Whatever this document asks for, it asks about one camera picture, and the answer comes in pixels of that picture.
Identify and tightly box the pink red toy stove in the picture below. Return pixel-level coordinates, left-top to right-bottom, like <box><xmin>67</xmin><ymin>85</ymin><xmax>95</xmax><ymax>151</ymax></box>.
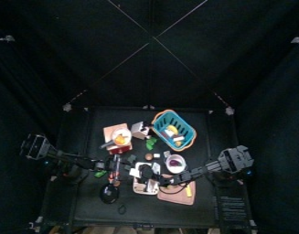
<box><xmin>103</xmin><ymin>122</ymin><xmax>135</xmax><ymax>155</ymax></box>

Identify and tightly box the white toy tray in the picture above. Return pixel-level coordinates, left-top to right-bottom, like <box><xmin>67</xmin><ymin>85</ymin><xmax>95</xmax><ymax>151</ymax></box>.
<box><xmin>133</xmin><ymin>161</ymin><xmax>162</xmax><ymax>196</ymax></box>

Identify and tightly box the small green toy piece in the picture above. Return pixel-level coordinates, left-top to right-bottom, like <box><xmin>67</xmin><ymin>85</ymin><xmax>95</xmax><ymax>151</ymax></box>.
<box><xmin>93</xmin><ymin>170</ymin><xmax>109</xmax><ymax>179</ymax></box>

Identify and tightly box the pink cutting board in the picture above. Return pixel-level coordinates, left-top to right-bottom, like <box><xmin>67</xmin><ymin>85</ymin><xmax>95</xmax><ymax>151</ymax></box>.
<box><xmin>157</xmin><ymin>173</ymin><xmax>197</xmax><ymax>207</ymax></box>

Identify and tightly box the white pink-rimmed bowl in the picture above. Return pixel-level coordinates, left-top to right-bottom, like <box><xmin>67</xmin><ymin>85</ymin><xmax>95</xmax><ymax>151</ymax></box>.
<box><xmin>165</xmin><ymin>154</ymin><xmax>189</xmax><ymax>175</ymax></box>

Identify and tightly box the green toy vegetable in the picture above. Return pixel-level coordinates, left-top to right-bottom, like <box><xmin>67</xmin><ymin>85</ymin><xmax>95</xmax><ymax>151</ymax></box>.
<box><xmin>145</xmin><ymin>136</ymin><xmax>159</xmax><ymax>151</ymax></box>

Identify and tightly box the white toy frying pan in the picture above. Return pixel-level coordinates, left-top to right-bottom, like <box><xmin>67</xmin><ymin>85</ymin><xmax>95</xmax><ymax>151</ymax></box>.
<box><xmin>99</xmin><ymin>127</ymin><xmax>134</xmax><ymax>150</ymax></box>

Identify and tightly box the black toy frying pan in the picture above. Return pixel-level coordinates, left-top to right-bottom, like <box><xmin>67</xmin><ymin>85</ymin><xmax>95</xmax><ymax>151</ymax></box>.
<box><xmin>99</xmin><ymin>183</ymin><xmax>122</xmax><ymax>205</ymax></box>

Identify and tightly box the white silver toy box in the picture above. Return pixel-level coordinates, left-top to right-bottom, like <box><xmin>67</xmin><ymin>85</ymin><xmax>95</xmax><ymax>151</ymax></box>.
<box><xmin>130</xmin><ymin>121</ymin><xmax>151</xmax><ymax>140</ymax></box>

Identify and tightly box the yellow toy banana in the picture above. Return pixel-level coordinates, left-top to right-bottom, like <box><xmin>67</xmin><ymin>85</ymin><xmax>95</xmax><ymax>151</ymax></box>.
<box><xmin>165</xmin><ymin>124</ymin><xmax>179</xmax><ymax>137</ymax></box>

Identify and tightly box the teal basket orange rim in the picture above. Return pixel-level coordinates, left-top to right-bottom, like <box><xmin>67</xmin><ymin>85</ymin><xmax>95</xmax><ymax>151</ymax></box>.
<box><xmin>150</xmin><ymin>109</ymin><xmax>198</xmax><ymax>153</ymax></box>

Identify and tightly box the black cable loop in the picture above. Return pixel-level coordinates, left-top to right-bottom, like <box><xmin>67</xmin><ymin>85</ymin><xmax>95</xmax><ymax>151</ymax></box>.
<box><xmin>158</xmin><ymin>182</ymin><xmax>191</xmax><ymax>196</ymax></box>

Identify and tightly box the red-handled toy utensil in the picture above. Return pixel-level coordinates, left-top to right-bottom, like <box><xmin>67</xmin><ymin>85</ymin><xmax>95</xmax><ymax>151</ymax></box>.
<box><xmin>107</xmin><ymin>154</ymin><xmax>122</xmax><ymax>187</ymax></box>

